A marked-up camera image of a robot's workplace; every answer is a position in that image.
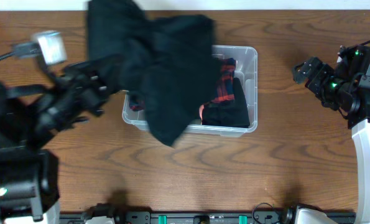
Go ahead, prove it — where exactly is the large black garment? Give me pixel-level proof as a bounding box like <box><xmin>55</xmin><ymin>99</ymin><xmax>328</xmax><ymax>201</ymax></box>
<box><xmin>87</xmin><ymin>0</ymin><xmax>221</xmax><ymax>146</ymax></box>

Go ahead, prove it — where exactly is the red navy plaid shirt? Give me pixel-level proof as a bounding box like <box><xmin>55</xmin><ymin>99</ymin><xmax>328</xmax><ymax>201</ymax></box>
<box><xmin>128</xmin><ymin>58</ymin><xmax>237</xmax><ymax>111</ymax></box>

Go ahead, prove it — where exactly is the clear plastic storage bin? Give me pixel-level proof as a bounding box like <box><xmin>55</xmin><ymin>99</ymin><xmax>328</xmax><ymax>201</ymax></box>
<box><xmin>123</xmin><ymin>45</ymin><xmax>258</xmax><ymax>138</ymax></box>

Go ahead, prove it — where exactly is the black garment with tape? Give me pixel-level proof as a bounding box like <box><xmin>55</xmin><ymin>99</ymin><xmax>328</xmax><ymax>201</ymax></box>
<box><xmin>201</xmin><ymin>78</ymin><xmax>251</xmax><ymax>128</ymax></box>

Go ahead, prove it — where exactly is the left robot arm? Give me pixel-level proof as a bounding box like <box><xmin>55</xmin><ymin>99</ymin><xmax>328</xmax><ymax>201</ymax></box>
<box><xmin>0</xmin><ymin>55</ymin><xmax>123</xmax><ymax>223</ymax></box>

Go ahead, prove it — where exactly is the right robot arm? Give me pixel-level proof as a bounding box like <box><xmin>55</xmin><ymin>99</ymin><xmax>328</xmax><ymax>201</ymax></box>
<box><xmin>292</xmin><ymin>44</ymin><xmax>370</xmax><ymax>223</ymax></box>

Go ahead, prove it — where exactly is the pink printed shirt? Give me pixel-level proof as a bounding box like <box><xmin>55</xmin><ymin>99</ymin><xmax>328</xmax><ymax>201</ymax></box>
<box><xmin>198</xmin><ymin>105</ymin><xmax>205</xmax><ymax>120</ymax></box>

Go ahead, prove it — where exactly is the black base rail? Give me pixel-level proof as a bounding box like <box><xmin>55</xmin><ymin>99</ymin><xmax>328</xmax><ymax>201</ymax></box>
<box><xmin>56</xmin><ymin>203</ymin><xmax>361</xmax><ymax>224</ymax></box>

